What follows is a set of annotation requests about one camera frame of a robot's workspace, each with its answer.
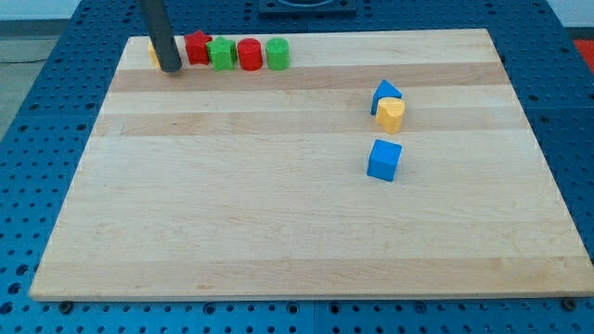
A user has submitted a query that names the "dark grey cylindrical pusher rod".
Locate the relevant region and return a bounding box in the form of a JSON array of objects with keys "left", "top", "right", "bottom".
[{"left": 140, "top": 0, "right": 182, "bottom": 73}]

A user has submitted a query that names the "blue cube block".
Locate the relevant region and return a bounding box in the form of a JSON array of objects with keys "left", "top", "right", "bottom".
[{"left": 367, "top": 139, "right": 403, "bottom": 182}]

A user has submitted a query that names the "yellow block behind rod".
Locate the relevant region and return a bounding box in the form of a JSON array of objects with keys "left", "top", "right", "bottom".
[{"left": 148, "top": 41, "right": 161, "bottom": 70}]

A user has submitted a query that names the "red star block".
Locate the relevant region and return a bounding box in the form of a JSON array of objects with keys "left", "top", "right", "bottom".
[{"left": 184, "top": 30, "right": 213, "bottom": 65}]

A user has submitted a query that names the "green star block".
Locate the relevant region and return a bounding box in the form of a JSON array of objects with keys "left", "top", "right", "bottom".
[{"left": 206, "top": 36, "right": 238, "bottom": 71}]

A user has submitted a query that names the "red cylinder block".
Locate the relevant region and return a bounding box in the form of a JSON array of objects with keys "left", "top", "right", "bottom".
[{"left": 237, "top": 38, "right": 264, "bottom": 71}]

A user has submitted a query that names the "green cylinder block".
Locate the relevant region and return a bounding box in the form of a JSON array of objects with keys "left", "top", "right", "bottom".
[{"left": 265, "top": 37, "right": 290, "bottom": 71}]

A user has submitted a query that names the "light wooden board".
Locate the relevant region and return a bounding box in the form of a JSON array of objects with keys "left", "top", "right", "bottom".
[{"left": 30, "top": 29, "right": 593, "bottom": 302}]

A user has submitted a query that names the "blue triangular prism block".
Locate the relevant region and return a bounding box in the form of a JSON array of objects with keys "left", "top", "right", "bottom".
[{"left": 370, "top": 80, "right": 403, "bottom": 115}]

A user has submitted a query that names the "yellow heart block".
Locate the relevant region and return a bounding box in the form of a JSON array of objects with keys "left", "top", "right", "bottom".
[{"left": 375, "top": 97, "right": 406, "bottom": 135}]

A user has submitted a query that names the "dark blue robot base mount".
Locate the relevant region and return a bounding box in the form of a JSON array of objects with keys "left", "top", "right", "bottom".
[{"left": 255, "top": 0, "right": 358, "bottom": 17}]

